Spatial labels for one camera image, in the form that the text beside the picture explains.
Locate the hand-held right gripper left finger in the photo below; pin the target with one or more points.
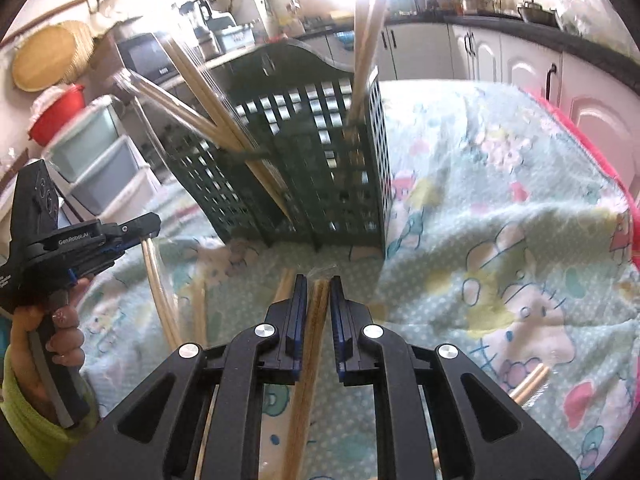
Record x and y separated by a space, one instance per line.
301 320

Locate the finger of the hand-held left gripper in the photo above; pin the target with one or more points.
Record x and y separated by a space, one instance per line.
102 260
140 225

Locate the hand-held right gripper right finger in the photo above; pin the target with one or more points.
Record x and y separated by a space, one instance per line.
336 330

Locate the bamboo chopstick pair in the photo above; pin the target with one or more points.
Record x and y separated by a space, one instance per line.
312 340

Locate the dark green plastic utensil basket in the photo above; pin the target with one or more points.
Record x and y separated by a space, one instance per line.
300 170

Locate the set of bamboo chopsticks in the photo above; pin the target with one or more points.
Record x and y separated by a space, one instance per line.
367 35

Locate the person's left forearm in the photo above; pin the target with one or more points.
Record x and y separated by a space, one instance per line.
30 430

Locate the person's left hand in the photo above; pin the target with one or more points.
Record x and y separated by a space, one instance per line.
67 340

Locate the green grey plastic drawer unit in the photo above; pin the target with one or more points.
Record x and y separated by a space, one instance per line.
100 160

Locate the red plastic basin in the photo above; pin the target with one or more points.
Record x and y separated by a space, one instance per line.
57 115

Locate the black microwave oven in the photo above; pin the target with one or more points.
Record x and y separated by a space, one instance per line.
145 57

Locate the round bamboo tray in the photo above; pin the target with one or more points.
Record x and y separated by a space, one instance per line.
45 57

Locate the woven straw tray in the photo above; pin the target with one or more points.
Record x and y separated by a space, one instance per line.
85 50

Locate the cartoon printed green cloth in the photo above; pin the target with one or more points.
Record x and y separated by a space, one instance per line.
475 210

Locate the white round fan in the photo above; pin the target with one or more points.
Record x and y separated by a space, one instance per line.
110 10

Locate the wooden pole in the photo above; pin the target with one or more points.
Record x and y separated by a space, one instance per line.
45 17

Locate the blue hanging basket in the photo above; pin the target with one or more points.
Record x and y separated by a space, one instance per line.
345 39

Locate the pink towel blanket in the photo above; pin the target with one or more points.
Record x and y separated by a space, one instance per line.
600 160

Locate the black kitchen countertop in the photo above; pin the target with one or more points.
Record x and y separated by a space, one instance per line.
525 35

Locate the steel cooking pot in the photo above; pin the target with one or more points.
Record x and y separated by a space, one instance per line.
470 2

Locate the clear plastic food bag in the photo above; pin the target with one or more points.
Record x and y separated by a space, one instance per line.
582 12

